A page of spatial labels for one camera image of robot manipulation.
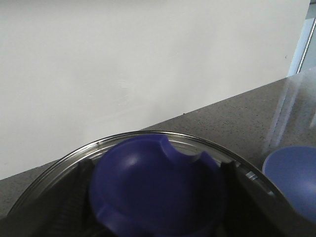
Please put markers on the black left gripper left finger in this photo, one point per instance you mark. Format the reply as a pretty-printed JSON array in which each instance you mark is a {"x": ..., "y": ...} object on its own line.
[{"x": 60, "y": 212}]

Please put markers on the blue plastic bowl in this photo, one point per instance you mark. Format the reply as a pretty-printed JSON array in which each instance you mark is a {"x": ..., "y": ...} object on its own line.
[{"x": 293, "y": 171}]

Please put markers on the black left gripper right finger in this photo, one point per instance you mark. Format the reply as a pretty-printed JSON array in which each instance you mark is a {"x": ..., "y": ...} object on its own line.
[{"x": 251, "y": 212}]

